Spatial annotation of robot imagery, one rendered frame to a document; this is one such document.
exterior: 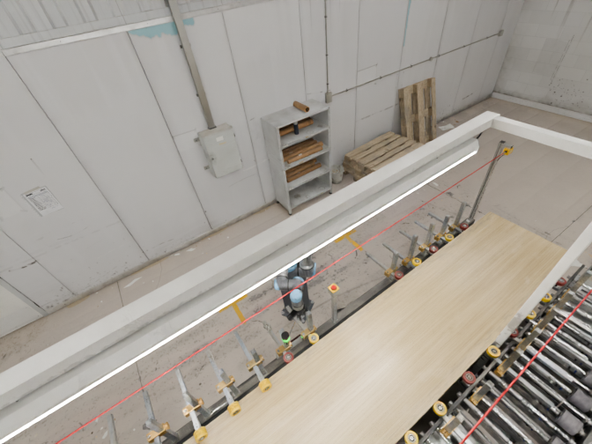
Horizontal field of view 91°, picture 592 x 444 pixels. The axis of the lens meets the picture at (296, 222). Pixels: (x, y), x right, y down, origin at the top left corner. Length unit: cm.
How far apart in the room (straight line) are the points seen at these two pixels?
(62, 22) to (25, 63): 48
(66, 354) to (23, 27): 308
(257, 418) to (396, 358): 109
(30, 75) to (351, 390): 377
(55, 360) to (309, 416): 168
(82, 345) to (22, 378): 15
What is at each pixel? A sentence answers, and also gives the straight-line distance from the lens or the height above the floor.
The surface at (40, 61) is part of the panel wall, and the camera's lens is 373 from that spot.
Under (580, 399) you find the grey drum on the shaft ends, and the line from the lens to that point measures 294.
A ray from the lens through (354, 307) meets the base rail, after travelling 291.
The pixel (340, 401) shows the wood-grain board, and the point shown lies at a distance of 239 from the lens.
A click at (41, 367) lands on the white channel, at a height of 246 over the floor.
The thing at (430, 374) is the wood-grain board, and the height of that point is 90.
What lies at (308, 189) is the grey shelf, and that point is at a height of 14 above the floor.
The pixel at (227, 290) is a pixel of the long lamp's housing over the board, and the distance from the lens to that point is 107.
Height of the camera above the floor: 321
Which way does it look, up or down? 43 degrees down
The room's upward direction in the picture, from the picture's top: 8 degrees counter-clockwise
